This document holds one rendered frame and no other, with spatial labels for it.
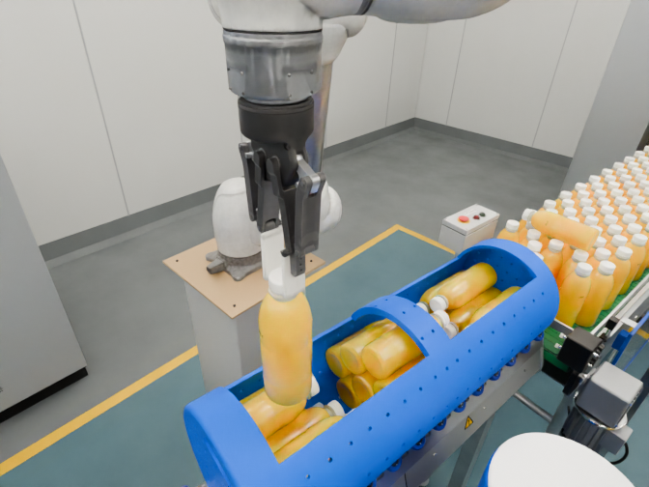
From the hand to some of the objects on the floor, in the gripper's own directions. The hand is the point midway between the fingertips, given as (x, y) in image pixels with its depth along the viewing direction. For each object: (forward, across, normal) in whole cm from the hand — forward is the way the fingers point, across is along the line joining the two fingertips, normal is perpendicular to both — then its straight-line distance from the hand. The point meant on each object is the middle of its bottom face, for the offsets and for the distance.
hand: (283, 263), depth 52 cm
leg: (+151, +5, +72) cm, 167 cm away
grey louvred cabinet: (+148, -161, -133) cm, 256 cm away
